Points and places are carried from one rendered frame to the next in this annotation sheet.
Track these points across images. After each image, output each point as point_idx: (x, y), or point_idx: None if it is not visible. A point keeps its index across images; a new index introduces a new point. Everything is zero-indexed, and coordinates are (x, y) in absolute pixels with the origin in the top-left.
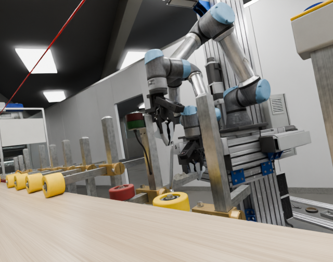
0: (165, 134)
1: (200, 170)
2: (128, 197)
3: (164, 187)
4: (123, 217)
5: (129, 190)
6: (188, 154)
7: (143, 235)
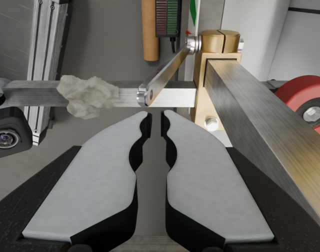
0: (201, 135)
1: None
2: (317, 76)
3: (208, 55)
4: None
5: None
6: None
7: None
